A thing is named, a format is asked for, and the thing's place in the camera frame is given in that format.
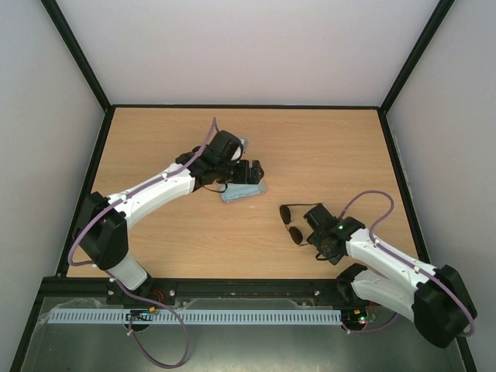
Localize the pink glasses case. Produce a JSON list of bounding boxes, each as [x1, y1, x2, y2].
[[216, 178, 267, 203]]

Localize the black gold sunglasses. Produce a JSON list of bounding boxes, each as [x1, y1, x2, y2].
[[279, 203, 322, 246]]

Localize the light blue cleaning cloth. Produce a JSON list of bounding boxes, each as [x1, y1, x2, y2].
[[221, 182, 267, 203]]

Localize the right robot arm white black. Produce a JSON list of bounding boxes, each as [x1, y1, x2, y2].
[[304, 204, 477, 348]]

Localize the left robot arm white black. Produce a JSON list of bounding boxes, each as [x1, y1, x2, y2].
[[67, 126, 264, 301]]

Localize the right controller board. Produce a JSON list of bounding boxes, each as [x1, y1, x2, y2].
[[341, 305, 378, 328]]

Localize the controller board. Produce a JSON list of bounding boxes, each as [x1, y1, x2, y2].
[[124, 306, 160, 322], [341, 305, 378, 328]]

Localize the left controller board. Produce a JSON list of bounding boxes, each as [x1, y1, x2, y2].
[[124, 306, 160, 322]]

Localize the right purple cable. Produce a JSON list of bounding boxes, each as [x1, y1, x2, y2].
[[339, 189, 477, 339]]

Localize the purple cable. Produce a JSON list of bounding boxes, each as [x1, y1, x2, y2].
[[67, 116, 222, 369], [339, 189, 477, 339]]

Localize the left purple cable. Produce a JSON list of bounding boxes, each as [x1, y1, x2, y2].
[[67, 116, 222, 369]]

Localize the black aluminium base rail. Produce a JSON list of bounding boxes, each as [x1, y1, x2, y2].
[[36, 277, 373, 309]]

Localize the light blue slotted cable duct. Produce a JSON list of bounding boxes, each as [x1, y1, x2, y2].
[[48, 308, 342, 326]]

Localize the black enclosure frame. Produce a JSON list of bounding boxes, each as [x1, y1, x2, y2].
[[1, 1, 495, 371]]

